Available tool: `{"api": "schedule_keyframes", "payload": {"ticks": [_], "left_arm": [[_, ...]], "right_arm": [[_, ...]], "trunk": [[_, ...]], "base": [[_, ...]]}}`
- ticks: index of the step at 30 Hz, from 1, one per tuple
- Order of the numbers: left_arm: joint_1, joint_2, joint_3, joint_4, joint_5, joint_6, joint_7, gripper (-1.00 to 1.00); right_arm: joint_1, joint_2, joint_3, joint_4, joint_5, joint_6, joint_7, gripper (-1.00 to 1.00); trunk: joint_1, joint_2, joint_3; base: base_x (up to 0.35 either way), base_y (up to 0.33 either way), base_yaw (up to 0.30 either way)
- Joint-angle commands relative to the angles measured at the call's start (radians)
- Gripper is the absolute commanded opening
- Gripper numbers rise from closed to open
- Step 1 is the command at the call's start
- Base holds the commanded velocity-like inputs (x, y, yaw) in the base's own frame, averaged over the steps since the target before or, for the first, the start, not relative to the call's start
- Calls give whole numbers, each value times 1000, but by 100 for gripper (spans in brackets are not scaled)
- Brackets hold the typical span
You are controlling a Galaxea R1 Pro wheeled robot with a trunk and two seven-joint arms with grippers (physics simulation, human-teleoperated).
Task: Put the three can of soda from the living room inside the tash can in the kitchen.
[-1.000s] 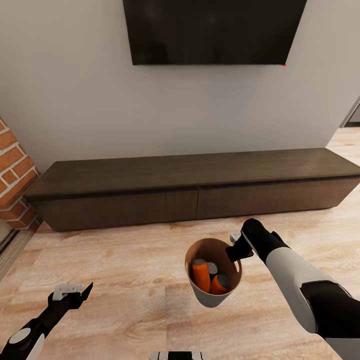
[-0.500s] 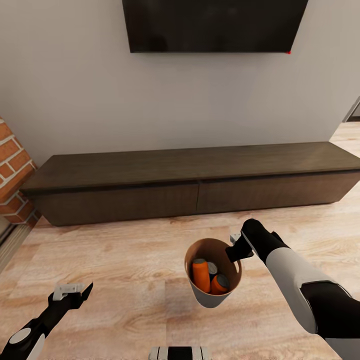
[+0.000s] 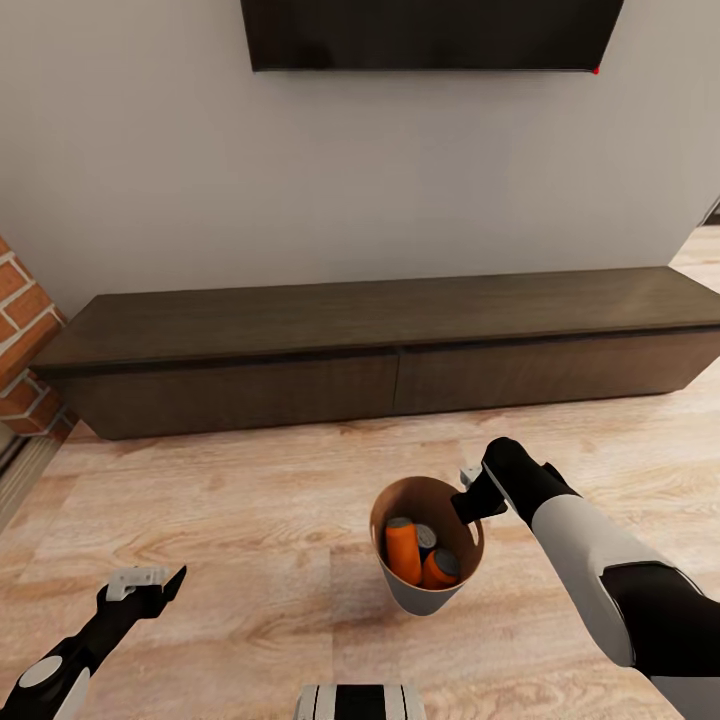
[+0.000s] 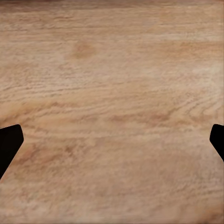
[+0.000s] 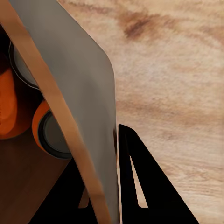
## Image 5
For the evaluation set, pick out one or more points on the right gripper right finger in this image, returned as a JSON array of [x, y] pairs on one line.
[[165, 205]]

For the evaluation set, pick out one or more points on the trash can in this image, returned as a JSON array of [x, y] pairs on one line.
[[76, 78]]

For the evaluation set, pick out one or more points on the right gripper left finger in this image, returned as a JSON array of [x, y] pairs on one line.
[[61, 204]]

